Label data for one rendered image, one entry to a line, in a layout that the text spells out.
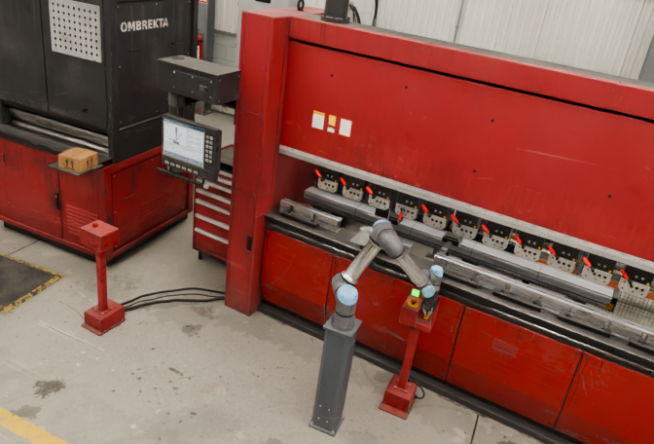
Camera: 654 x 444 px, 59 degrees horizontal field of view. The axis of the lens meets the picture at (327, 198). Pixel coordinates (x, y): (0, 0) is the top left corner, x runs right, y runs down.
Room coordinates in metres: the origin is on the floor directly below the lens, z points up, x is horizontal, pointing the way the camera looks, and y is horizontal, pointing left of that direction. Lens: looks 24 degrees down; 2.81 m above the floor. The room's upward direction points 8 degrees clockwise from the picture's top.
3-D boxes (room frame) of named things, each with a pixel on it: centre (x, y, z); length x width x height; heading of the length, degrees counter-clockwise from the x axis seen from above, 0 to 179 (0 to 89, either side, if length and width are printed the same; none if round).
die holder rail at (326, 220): (3.82, 0.11, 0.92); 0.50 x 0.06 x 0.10; 64
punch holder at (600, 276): (2.98, -1.63, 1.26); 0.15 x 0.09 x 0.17; 64
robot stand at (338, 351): (2.76, -0.19, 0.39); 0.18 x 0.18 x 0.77; 70
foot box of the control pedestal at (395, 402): (3.02, -0.66, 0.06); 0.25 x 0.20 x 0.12; 159
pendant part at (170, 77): (3.70, 0.94, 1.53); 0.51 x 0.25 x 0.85; 65
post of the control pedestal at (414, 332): (3.05, -0.67, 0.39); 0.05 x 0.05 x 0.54; 69
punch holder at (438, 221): (3.42, -0.73, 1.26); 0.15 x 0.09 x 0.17; 64
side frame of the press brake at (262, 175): (4.16, 0.41, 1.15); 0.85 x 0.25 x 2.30; 154
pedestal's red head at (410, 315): (3.05, -0.67, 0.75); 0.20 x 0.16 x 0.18; 69
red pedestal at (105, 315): (3.42, 1.52, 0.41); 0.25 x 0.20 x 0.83; 154
